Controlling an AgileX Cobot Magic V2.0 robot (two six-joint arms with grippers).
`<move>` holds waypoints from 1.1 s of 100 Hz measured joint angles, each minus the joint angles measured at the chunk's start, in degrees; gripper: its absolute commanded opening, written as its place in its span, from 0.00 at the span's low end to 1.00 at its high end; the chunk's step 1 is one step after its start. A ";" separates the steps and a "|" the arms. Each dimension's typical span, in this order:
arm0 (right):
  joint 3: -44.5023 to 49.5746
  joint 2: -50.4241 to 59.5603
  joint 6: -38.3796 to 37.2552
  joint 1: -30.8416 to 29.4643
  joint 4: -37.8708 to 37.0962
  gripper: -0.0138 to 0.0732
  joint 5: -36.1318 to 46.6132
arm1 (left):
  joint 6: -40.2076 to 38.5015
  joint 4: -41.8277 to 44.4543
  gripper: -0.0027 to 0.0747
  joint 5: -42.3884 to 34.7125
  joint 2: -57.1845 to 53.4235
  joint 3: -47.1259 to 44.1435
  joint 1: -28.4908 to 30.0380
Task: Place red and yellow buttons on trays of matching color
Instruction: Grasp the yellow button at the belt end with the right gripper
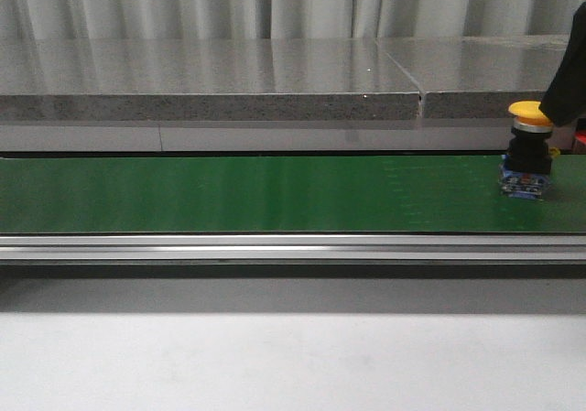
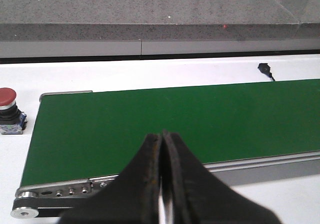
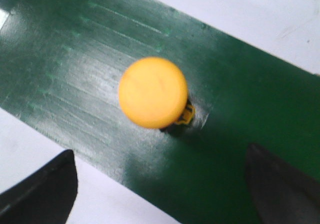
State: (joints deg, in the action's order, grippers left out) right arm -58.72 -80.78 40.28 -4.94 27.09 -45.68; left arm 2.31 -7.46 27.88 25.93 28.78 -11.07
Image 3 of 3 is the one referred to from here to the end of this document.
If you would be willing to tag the yellow mushroom push button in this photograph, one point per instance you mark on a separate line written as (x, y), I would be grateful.
(153, 94)

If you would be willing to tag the green conveyor belt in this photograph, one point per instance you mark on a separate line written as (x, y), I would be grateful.
(61, 62)

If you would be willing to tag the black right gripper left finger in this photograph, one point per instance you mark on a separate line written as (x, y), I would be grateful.
(45, 197)

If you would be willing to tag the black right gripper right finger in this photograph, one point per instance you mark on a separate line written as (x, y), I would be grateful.
(280, 193)

